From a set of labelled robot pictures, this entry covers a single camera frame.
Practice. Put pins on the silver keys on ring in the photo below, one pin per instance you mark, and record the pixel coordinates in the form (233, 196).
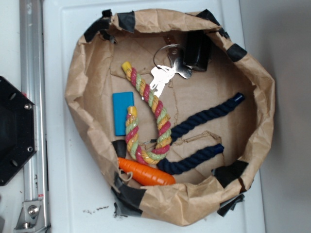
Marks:
(163, 74)

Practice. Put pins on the blue rectangular block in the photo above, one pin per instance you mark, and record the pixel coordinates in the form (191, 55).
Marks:
(121, 101)

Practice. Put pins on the aluminium extrusion rail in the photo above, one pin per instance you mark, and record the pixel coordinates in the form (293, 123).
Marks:
(32, 84)

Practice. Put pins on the metal corner bracket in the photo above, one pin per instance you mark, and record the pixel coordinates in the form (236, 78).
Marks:
(31, 218)

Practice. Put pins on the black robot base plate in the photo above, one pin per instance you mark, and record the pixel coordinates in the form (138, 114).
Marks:
(17, 131)

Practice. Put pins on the orange plastic carrot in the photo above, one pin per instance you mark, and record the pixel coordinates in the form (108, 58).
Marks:
(145, 175)

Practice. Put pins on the brown paper bag bin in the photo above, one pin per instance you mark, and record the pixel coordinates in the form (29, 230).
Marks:
(95, 73)

